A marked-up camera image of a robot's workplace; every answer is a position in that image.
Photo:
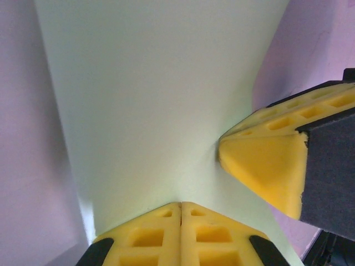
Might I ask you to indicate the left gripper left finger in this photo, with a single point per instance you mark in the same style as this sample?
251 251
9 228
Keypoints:
133 243

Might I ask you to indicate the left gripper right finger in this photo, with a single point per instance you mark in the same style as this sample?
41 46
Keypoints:
230 243

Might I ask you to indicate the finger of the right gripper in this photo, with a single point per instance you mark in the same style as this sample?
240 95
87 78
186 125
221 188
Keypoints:
263 171
305 98

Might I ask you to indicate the light green paper sheet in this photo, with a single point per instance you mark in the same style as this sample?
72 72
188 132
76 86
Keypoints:
152 83

